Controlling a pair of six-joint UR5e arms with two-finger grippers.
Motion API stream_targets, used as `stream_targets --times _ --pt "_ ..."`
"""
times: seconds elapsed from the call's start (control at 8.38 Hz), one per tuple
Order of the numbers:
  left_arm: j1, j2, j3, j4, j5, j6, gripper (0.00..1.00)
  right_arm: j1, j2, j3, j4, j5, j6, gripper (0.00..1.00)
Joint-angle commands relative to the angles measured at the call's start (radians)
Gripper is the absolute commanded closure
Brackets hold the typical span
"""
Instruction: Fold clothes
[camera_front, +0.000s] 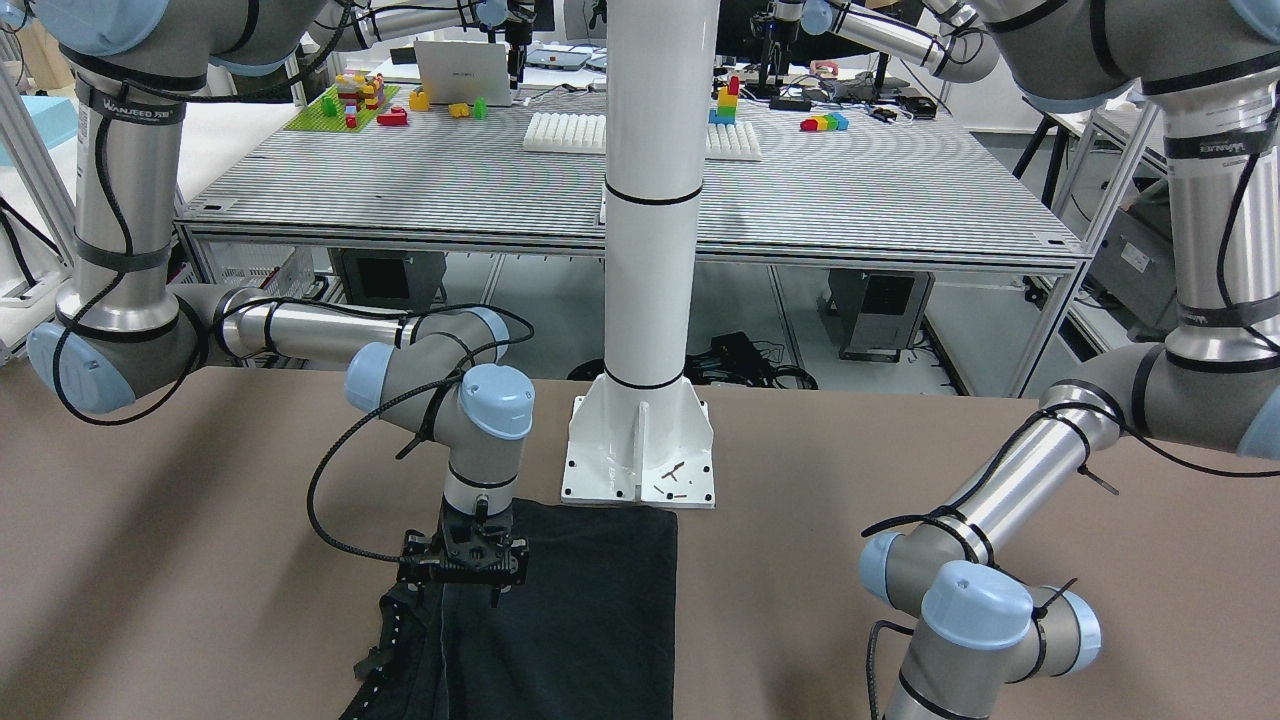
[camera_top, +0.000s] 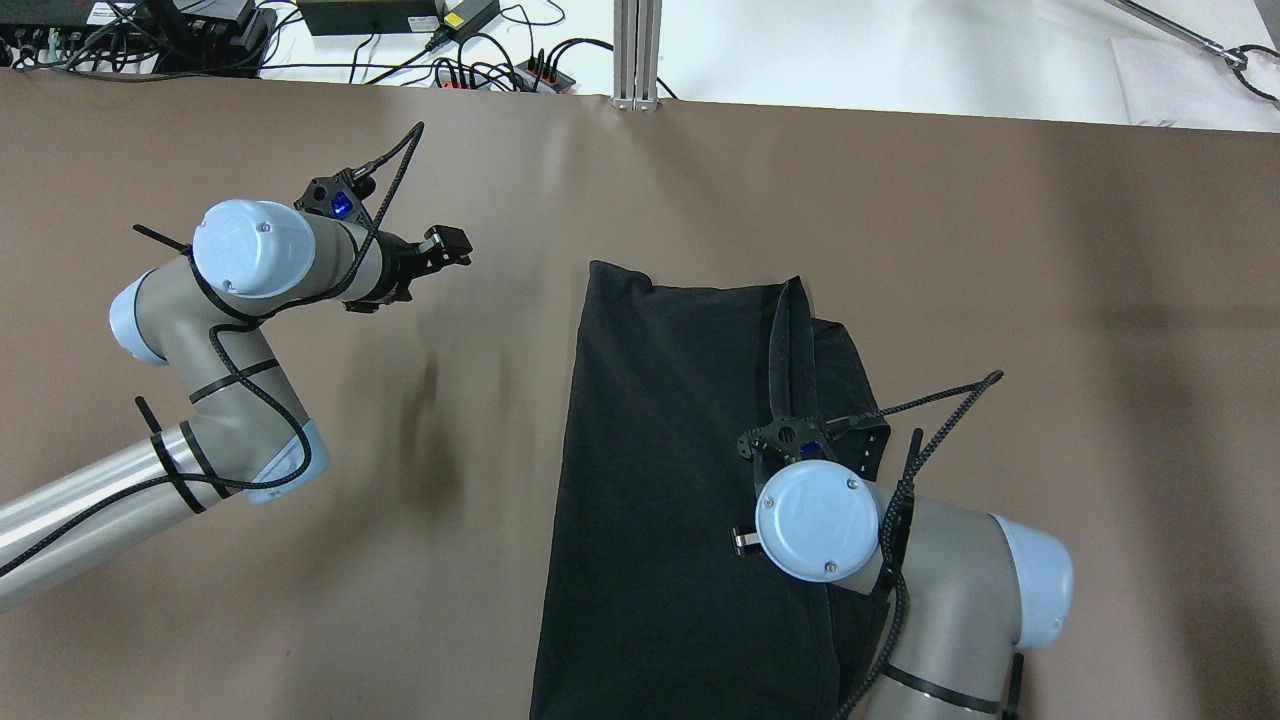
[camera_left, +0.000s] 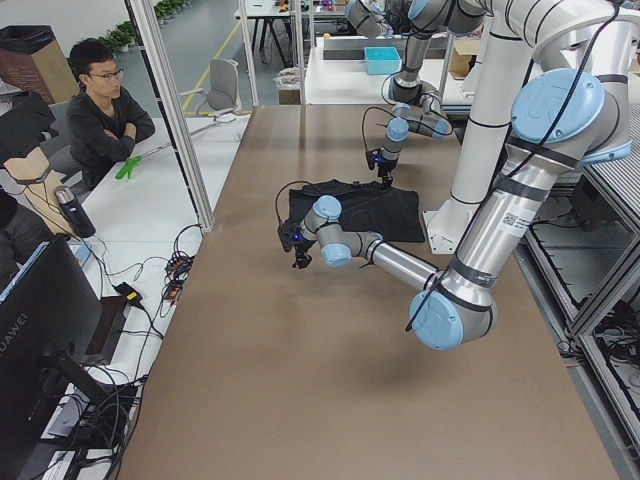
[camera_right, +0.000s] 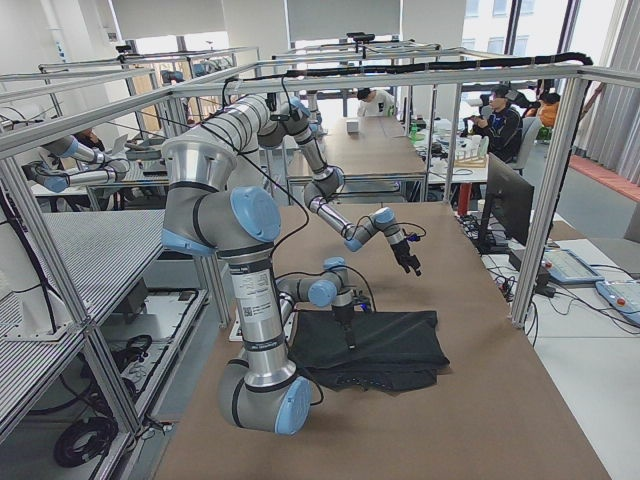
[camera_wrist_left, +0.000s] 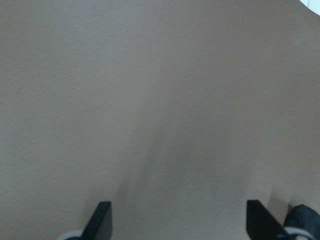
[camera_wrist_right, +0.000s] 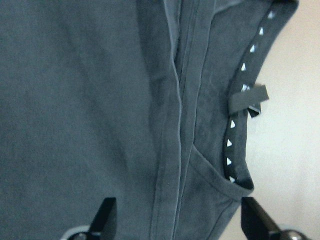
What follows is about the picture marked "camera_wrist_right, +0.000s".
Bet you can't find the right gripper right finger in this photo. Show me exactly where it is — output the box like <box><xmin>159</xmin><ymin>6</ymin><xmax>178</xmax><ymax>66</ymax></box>
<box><xmin>240</xmin><ymin>197</ymin><xmax>288</xmax><ymax>240</ymax></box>

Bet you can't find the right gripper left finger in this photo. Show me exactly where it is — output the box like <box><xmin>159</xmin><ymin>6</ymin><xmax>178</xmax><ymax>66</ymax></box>
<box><xmin>86</xmin><ymin>197</ymin><xmax>117</xmax><ymax>240</ymax></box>

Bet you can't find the black printed t-shirt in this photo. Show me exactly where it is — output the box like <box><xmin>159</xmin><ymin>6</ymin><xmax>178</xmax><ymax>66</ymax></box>
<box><xmin>0</xmin><ymin>0</ymin><xmax>299</xmax><ymax>240</ymax></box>

